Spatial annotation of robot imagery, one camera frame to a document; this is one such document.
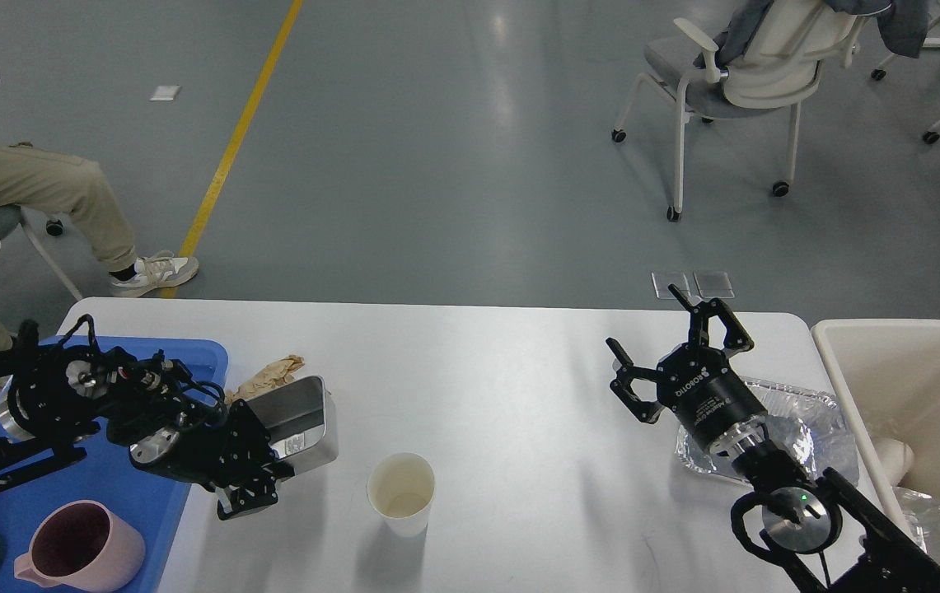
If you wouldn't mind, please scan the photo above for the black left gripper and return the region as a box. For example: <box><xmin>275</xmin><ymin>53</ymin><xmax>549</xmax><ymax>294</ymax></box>
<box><xmin>130</xmin><ymin>400</ymin><xmax>297</xmax><ymax>521</ymax></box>

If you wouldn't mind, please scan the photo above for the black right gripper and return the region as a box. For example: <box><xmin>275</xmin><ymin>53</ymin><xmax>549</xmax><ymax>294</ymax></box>
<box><xmin>606</xmin><ymin>284</ymin><xmax>768</xmax><ymax>451</ymax></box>

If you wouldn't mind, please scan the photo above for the square stainless steel tray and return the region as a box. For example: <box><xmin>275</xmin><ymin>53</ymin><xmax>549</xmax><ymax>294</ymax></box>
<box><xmin>248</xmin><ymin>376</ymin><xmax>340</xmax><ymax>475</ymax></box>

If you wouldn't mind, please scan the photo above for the pink mug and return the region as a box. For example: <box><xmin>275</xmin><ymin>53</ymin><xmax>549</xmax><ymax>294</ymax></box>
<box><xmin>13</xmin><ymin>500</ymin><xmax>146</xmax><ymax>592</ymax></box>

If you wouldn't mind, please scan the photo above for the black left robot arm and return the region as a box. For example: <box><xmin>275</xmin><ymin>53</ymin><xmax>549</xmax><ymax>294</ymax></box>
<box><xmin>0</xmin><ymin>315</ymin><xmax>296</xmax><ymax>521</ymax></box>

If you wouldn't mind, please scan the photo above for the right floor outlet plate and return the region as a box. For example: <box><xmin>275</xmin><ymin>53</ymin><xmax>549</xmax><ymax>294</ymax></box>
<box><xmin>693</xmin><ymin>271</ymin><xmax>736</xmax><ymax>300</ymax></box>

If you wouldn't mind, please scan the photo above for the floor outlet plate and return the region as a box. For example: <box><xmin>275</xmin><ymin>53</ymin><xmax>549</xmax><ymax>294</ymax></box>
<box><xmin>693</xmin><ymin>271</ymin><xmax>736</xmax><ymax>300</ymax></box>
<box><xmin>651</xmin><ymin>271</ymin><xmax>693</xmax><ymax>300</ymax></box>

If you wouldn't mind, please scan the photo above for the left floor outlet plate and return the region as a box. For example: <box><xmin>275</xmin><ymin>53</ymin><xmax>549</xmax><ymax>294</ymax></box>
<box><xmin>651</xmin><ymin>271</ymin><xmax>693</xmax><ymax>300</ymax></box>

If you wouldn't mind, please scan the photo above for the crumpled brown paper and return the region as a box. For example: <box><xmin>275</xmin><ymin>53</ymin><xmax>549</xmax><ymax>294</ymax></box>
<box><xmin>225</xmin><ymin>354</ymin><xmax>305</xmax><ymax>404</ymax></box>

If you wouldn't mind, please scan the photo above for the aluminium foil tray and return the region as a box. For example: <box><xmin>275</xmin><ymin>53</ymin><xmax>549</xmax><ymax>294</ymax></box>
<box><xmin>676</xmin><ymin>376</ymin><xmax>860</xmax><ymax>487</ymax></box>

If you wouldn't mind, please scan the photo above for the blue plastic tray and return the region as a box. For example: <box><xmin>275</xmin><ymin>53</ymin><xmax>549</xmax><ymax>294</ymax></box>
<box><xmin>0</xmin><ymin>335</ymin><xmax>228</xmax><ymax>592</ymax></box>

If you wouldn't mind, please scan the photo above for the white paper cup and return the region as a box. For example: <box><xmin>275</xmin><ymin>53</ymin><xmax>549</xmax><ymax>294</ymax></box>
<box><xmin>367</xmin><ymin>453</ymin><xmax>437</xmax><ymax>538</ymax></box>

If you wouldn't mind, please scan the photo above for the beige plastic bin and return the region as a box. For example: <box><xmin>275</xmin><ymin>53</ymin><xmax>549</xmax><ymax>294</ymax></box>
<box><xmin>811</xmin><ymin>319</ymin><xmax>940</xmax><ymax>530</ymax></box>

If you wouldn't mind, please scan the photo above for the white grey office chair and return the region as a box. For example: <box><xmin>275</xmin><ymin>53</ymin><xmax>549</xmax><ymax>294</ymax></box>
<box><xmin>611</xmin><ymin>1</ymin><xmax>868</xmax><ymax>222</ymax></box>

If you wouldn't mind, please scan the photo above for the grey jacket on chair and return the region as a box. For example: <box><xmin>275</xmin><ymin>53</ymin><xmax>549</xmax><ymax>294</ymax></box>
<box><xmin>696</xmin><ymin>0</ymin><xmax>932</xmax><ymax>70</ymax></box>

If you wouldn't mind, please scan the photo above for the seated person in khaki trousers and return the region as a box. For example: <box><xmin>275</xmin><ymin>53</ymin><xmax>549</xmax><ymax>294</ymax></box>
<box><xmin>0</xmin><ymin>145</ymin><xmax>199</xmax><ymax>352</ymax></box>

